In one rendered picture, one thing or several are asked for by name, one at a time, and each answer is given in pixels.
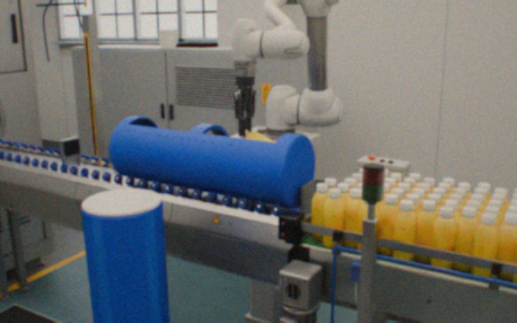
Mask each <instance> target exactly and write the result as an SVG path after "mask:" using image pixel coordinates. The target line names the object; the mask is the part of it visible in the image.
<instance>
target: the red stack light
mask: <svg viewBox="0 0 517 323"><path fill-rule="evenodd" d="M362 183H364V184H365V185H370V186H380V185H383V184H384V183H385V169H384V170H381V171H370V170H365V169H364V168H362Z"/></svg>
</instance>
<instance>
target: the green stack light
mask: <svg viewBox="0 0 517 323"><path fill-rule="evenodd" d="M384 185H385V184H383V185H380V186H370V185H365V184H364V183H362V186H361V199H362V200H363V201H366V203H371V202H380V201H382V200H383V199H384Z"/></svg>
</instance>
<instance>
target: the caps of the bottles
mask: <svg viewBox="0 0 517 323"><path fill-rule="evenodd" d="M420 178H421V174H419V173H409V179H404V183H399V185H398V188H393V189H392V194H387V195H386V196H385V199H386V201H387V202H391V203H393V202H397V199H398V196H403V192H404V191H408V190H409V186H414V185H415V184H416V181H417V180H420ZM434 182H435V180H434V179H424V183H420V184H419V188H415V189H414V191H413V193H414V194H408V195H407V200H401V201H400V208H402V209H406V210H409V209H412V207H413V202H419V197H420V196H424V195H425V192H426V191H428V190H430V186H433V185H434ZM453 184H454V179H443V183H440V184H439V188H435V189H434V193H433V194H430V195H429V200H424V203H423V205H424V207H425V208H429V210H431V209H433V208H435V205H436V202H440V201H441V196H445V192H446V191H448V190H450V186H453ZM469 189H470V184H467V183H460V184H459V188H455V189H454V194H451V195H450V200H446V201H445V206H442V207H441V209H440V214H441V215H443V216H452V214H453V209H454V208H457V207H458V202H461V200H462V197H463V196H465V195H466V192H467V191H468V190H469ZM489 189H490V185H489V184H487V183H479V184H478V188H476V189H475V194H472V195H471V200H468V203H467V205H468V206H464V207H463V213H464V214H466V215H475V214H476V211H477V208H479V207H480V202H483V200H484V196H486V193H487V191H488V190H489ZM506 193H507V190H506V189H503V188H497V189H496V190H495V194H493V200H490V201H489V206H487V207H486V213H485V214H482V221H483V222H486V223H493V222H494V221H495V216H496V215H498V208H501V204H502V202H503V201H504V197H505V196H506ZM510 205H511V206H509V207H508V210H507V211H508V214H505V217H504V219H505V220H506V221H507V222H509V223H517V188H516V189H515V194H513V200H511V203H510Z"/></svg>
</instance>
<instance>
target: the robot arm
mask: <svg viewBox="0 0 517 323"><path fill-rule="evenodd" d="M338 2H339V0H265V2H264V5H263V10H264V14H265V15H266V17H267V18H268V19H269V20H270V21H271V22H273V23H274V24H275V25H276V26H277V27H276V28H274V29H272V30H271V31H261V30H259V27H258V25H257V23H256V22H255V20H254V19H239V20H238V21H237V22H236V23H235V24H234V26H232V41H231V46H232V57H233V74H235V75H236V76H235V85H238V86H239V89H238V91H237V92H236V93H234V94H233V98H234V117H235V118H237V119H238V136H244V137H245V136H246V130H247V131H248V132H252V122H251V118H254V116H253V115H255V96H256V90H252V86H253V85H254V84H255V76H254V75H255V74H256V73H257V58H271V59H282V60H283V59H296V58H299V57H303V56H304V55H305V54H306V53H307V78H308V86H307V87H306V88H305V89H304V91H303V94H302V95H300V94H297V91H296V90H295V88H294V87H292V86H291V85H278V86H274V87H273V89H272V90H271V92H270V93H269V95H268V98H267V111H266V120H267V129H258V131H257V133H259V134H261V135H264V136H266V137H268V138H269V139H271V140H273V141H277V140H278V138H279V137H280V136H282V135H284V134H296V135H301V133H297V132H295V126H296V125H303V126H304V127H332V126H334V125H335V124H336V123H337V122H340V121H341V119H342V116H343V111H344V105H343V103H342V102H341V101H340V100H339V99H338V98H335V95H334V92H333V90H332V88H331V87H330V86H329V85H328V14H329V13H330V11H331V7H332V5H335V4H337V3H338ZM285 4H300V5H301V7H302V11H303V13H304V14H305V15H306V35H305V34H303V33H302V32H301V31H298V30H297V29H296V25H295V24H294V22H292V21H291V20H290V19H289V18H288V17H287V16H286V15H285V14H284V13H283V12H281V11H280V10H279V8H281V7H282V6H284V5H285ZM242 99H243V100H242ZM245 109H246V117H245Z"/></svg>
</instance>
